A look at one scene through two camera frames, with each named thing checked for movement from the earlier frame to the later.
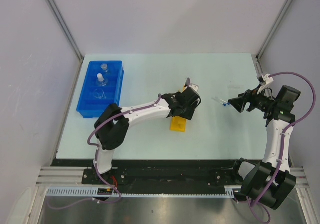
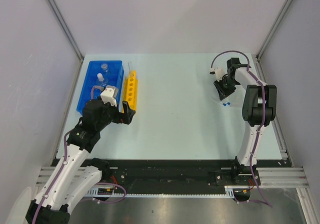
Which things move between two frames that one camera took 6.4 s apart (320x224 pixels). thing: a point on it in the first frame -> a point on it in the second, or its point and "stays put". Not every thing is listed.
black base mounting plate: [132, 173] stays put
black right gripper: [250, 96] -> [223, 93]
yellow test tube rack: [178, 123] -> [130, 89]
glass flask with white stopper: [101, 81] stays put
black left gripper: [188, 114] -> [120, 117]
